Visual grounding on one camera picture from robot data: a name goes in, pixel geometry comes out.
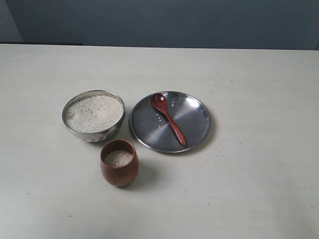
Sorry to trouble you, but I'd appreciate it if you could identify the brown wooden cup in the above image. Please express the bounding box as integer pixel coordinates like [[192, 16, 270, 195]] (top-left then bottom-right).
[[100, 140, 139, 187]]

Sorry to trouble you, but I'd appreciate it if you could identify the red wooden spoon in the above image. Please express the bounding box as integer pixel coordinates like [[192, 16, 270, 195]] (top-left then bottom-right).
[[151, 93, 187, 147]]

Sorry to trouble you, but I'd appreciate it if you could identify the steel bowl of rice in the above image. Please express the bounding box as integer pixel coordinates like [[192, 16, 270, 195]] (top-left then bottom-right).
[[62, 90, 126, 142]]

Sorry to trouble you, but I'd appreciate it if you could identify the round steel plate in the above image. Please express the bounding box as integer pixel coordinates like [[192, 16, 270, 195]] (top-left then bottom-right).
[[128, 91, 212, 154]]

